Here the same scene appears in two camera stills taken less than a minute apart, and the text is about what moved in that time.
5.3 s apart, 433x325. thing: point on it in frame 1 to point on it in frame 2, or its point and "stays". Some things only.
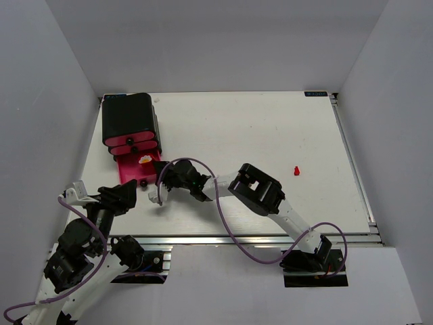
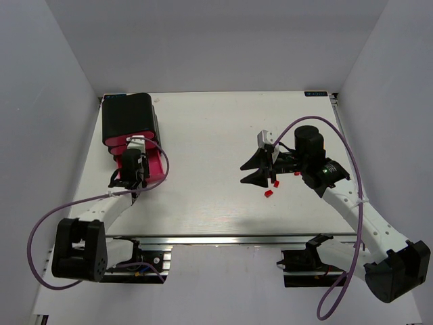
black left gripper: [113, 197] to [139, 166]
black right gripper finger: [159, 166] to [259, 177]
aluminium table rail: [241, 240] stays
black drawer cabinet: [128, 114] stays
